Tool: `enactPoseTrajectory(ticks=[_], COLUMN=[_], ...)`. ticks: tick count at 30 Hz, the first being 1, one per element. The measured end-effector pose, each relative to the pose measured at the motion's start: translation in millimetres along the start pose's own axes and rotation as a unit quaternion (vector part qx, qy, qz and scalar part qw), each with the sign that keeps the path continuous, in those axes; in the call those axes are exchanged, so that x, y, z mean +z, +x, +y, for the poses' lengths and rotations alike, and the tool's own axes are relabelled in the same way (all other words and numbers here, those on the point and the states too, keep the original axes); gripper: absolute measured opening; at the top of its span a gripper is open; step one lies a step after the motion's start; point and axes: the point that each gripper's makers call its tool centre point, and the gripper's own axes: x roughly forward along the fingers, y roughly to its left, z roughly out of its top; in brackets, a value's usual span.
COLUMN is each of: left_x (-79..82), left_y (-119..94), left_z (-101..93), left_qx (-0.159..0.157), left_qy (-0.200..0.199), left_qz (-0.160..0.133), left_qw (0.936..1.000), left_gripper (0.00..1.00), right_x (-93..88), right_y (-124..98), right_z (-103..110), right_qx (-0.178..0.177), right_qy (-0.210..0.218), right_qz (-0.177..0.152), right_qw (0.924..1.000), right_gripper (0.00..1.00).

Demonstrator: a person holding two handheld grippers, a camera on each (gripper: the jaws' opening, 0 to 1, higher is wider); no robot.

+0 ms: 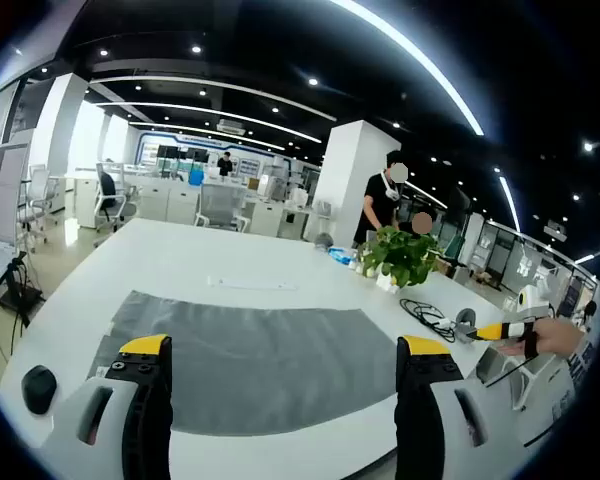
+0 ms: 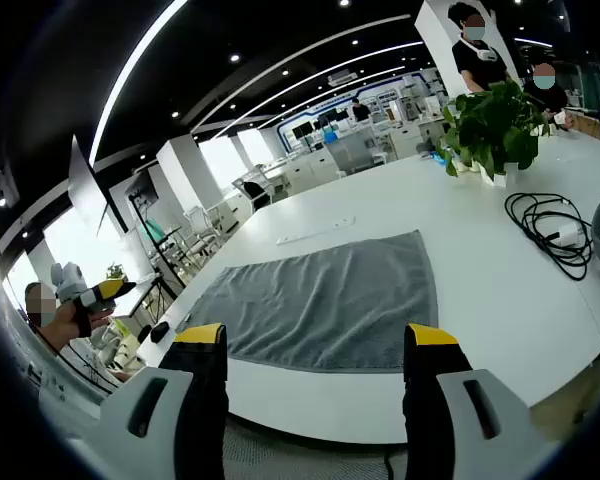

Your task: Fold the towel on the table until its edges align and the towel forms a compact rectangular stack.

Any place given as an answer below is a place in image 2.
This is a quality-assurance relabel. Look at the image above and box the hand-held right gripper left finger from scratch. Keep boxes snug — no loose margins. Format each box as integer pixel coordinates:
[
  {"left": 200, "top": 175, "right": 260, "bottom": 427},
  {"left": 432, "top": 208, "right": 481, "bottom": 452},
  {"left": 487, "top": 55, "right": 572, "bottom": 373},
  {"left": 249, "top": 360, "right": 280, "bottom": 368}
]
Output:
[{"left": 68, "top": 322, "right": 230, "bottom": 480}]

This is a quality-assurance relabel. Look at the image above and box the person's left hand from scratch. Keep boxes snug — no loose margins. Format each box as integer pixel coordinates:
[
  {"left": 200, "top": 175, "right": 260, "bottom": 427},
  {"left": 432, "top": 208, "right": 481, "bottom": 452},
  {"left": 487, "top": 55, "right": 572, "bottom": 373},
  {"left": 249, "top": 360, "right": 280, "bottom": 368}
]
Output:
[{"left": 43, "top": 299, "right": 116, "bottom": 347}]

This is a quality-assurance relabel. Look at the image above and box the coiled black cable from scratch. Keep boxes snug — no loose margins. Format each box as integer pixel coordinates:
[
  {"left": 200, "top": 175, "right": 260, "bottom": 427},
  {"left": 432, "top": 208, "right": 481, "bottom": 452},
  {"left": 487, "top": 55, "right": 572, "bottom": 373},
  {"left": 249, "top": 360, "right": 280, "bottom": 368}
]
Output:
[{"left": 503, "top": 192, "right": 595, "bottom": 282}]

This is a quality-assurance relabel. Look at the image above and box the white power strip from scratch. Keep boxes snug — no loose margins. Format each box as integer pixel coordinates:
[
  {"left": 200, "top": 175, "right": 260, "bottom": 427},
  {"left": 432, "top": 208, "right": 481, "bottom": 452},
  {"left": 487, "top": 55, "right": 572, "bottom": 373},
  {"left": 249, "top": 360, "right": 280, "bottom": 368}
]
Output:
[{"left": 275, "top": 215, "right": 357, "bottom": 247}]

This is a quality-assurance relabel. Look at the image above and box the white power adapter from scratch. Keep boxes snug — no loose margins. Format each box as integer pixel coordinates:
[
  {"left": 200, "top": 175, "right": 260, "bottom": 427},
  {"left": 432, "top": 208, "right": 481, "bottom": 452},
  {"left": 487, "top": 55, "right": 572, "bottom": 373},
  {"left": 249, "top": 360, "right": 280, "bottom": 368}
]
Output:
[{"left": 556, "top": 222, "right": 585, "bottom": 247}]

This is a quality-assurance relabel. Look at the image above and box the black office chair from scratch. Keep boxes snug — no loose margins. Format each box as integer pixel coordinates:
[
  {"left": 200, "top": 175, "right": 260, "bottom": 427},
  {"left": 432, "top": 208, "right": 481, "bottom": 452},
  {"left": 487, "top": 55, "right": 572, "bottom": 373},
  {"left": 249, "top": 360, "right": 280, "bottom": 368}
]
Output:
[{"left": 242, "top": 180, "right": 273, "bottom": 212}]

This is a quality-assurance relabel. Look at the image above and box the grey towel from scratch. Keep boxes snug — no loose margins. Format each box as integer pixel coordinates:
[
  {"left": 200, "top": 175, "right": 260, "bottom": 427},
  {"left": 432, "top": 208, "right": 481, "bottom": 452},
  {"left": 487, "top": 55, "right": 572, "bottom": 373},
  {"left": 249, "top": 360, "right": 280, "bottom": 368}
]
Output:
[{"left": 175, "top": 229, "right": 440, "bottom": 374}]

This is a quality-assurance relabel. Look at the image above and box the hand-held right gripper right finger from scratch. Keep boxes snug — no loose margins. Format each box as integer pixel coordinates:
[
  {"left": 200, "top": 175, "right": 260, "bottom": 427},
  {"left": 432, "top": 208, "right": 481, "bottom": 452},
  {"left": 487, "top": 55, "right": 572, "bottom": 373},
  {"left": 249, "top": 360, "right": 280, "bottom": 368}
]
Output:
[{"left": 402, "top": 322, "right": 550, "bottom": 480}]

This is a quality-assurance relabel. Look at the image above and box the black tripod stand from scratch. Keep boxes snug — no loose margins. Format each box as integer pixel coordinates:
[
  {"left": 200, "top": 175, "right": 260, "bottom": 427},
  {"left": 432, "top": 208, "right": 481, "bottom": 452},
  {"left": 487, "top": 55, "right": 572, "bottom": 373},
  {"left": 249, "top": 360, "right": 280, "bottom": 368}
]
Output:
[{"left": 124, "top": 172, "right": 187, "bottom": 292}]

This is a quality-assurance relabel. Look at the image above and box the white table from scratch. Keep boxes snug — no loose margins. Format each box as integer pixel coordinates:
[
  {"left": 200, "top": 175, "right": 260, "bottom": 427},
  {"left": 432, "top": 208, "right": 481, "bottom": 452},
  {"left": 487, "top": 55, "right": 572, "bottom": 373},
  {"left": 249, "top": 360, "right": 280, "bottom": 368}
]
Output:
[{"left": 134, "top": 127, "right": 600, "bottom": 446}]

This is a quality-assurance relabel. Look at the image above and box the green potted plant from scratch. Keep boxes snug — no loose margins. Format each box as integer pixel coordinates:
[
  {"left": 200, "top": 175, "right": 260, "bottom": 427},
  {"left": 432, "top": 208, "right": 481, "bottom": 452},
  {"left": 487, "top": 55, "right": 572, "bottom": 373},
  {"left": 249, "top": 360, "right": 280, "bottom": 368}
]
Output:
[{"left": 436, "top": 79, "right": 552, "bottom": 189}]

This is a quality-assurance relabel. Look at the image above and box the white office chair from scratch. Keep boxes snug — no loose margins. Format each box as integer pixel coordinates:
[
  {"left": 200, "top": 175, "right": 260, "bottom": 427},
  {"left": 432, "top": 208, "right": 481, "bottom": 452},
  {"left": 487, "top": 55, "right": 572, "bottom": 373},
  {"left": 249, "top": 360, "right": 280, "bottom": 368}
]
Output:
[{"left": 182, "top": 204, "right": 227, "bottom": 262}]

